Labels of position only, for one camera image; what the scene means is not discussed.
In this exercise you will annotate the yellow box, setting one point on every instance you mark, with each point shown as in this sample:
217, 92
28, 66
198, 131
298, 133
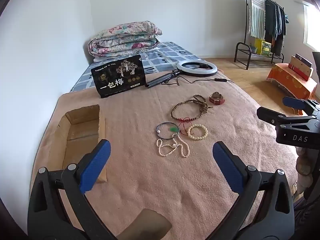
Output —
262, 47

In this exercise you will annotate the dark hanging clothes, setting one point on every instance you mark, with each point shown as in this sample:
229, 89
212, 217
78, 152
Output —
273, 22

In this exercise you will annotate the orange cloth covered table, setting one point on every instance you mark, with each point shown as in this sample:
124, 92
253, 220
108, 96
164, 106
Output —
287, 80

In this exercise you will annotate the window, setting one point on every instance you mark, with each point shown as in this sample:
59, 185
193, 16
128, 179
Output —
312, 30

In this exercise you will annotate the tan wooden box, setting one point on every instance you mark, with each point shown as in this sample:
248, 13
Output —
303, 67

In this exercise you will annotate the tan blanket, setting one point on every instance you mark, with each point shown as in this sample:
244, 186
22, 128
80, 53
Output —
140, 187

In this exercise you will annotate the person's dark trousers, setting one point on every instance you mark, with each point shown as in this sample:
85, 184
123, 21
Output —
310, 212

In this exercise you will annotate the folded floral quilt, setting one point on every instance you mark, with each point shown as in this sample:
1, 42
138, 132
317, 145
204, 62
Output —
125, 38

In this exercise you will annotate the blue checked bed sheet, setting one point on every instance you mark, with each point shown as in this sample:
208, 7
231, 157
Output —
165, 55

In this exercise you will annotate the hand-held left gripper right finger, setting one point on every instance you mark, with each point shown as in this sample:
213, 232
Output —
227, 167

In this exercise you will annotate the black metal clothes rack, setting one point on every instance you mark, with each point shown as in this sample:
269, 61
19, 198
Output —
241, 46

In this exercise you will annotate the red flat box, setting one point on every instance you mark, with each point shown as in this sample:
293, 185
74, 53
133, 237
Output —
297, 72

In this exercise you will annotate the black printed snack bag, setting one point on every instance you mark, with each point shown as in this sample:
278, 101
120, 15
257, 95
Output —
118, 76

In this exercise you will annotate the cardboard box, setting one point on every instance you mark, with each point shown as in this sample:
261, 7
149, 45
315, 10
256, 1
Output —
80, 132

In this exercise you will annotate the black folded tripod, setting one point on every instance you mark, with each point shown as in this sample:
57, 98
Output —
162, 78

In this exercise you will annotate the striped hanging cloth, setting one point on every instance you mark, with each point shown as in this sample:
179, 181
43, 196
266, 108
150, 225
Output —
257, 15

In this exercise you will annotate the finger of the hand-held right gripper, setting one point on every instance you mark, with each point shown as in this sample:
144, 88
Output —
292, 102
270, 116

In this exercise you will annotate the person's right hand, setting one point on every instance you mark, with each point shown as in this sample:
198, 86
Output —
303, 165

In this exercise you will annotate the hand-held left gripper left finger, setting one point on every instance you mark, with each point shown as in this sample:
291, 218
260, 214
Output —
96, 165

